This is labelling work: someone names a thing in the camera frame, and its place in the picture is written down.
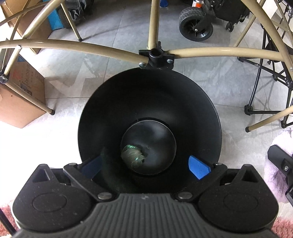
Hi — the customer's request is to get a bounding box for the cardboard box with green liner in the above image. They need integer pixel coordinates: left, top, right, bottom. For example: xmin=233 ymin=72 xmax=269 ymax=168
xmin=1 ymin=55 xmax=46 ymax=128

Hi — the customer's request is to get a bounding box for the black round trash bin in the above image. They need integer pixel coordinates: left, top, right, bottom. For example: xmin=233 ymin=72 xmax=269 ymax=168
xmin=78 ymin=68 xmax=222 ymax=193

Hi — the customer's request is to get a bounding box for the black folding chair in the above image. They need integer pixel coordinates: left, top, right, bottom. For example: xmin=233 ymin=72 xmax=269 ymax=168
xmin=237 ymin=25 xmax=292 ymax=128

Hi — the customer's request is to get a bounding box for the khaki folding camping table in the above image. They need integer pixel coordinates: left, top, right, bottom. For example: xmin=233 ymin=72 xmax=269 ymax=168
xmin=0 ymin=0 xmax=293 ymax=133

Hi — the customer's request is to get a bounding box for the iridescent plastic bag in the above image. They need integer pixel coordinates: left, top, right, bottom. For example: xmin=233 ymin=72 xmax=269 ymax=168
xmin=121 ymin=144 xmax=146 ymax=169

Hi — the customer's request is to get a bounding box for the black wagon cart wheel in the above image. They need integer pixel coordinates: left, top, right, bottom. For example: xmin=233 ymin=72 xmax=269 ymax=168
xmin=179 ymin=7 xmax=214 ymax=42

